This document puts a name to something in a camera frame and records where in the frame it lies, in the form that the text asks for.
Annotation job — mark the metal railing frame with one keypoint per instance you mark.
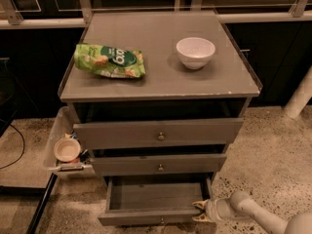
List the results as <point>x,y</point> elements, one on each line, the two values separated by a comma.
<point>63,13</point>

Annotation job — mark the small beige bowl in bin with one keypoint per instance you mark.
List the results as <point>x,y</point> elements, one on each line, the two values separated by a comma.
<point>67,149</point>

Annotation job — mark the white pole at right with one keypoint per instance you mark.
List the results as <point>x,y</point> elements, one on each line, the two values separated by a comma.
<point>301,96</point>

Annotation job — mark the white bowl on cabinet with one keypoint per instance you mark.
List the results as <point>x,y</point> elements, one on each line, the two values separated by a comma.
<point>195,52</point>

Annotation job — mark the grey drawer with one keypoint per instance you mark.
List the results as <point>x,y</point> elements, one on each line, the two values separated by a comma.
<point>115,135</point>
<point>154,199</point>
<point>158,165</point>

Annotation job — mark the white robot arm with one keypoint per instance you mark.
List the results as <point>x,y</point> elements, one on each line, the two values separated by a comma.
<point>241,206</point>

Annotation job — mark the clear plastic storage bin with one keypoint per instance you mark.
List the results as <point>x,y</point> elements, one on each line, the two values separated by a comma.
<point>79,167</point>

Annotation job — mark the green snack bag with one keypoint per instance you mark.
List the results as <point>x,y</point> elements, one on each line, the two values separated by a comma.
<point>109,61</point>

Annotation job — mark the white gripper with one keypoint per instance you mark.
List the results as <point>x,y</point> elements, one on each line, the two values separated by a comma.
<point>212,211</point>

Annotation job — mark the black bar on floor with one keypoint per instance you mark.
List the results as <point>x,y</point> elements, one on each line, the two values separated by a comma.
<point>42,205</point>

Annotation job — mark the grey drawer cabinet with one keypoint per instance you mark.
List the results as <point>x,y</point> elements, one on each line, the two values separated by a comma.
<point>169,90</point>

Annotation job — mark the grey top drawer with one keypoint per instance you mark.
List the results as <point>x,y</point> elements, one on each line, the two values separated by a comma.
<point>115,135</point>

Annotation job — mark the grey bottom drawer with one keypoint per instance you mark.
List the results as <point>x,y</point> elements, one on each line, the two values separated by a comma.
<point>154,199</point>

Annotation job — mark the grey middle drawer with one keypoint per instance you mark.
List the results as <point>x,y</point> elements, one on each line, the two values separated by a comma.
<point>158,165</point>

